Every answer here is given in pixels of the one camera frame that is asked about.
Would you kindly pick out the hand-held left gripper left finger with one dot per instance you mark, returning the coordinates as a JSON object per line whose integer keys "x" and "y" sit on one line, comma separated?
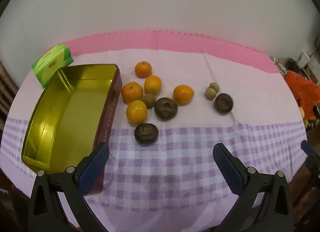
{"x": 93, "y": 169}

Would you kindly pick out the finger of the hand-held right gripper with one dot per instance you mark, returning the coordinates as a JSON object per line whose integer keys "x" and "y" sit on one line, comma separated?
{"x": 310, "y": 153}

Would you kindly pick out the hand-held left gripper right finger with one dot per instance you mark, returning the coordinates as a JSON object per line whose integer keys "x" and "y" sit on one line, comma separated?
{"x": 228, "y": 169}

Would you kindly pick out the gold metal tin box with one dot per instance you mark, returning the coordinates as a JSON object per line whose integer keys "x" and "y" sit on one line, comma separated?
{"x": 70, "y": 111}

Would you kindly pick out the dark brown round fruit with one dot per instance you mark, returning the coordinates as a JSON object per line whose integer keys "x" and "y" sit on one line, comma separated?
{"x": 165, "y": 108}
{"x": 223, "y": 103}
{"x": 146, "y": 134}

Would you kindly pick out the mandarin orange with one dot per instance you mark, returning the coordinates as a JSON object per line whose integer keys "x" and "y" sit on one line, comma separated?
{"x": 132, "y": 92}
{"x": 152, "y": 84}
{"x": 136, "y": 111}
{"x": 143, "y": 69}
{"x": 183, "y": 94}

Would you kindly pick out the small brown longan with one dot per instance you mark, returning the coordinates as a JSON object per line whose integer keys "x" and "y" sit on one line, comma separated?
{"x": 210, "y": 93}
{"x": 214, "y": 86}

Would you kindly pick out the small brown kiwi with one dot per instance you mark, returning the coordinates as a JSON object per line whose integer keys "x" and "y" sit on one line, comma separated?
{"x": 149, "y": 101}

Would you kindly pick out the orange plastic bag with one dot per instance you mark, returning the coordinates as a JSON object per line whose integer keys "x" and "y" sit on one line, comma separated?
{"x": 302, "y": 89}

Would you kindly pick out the white box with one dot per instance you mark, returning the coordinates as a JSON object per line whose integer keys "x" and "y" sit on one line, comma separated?
{"x": 307, "y": 60}

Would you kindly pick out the green tissue box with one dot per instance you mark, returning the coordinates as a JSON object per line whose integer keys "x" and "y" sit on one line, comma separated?
{"x": 50, "y": 64}

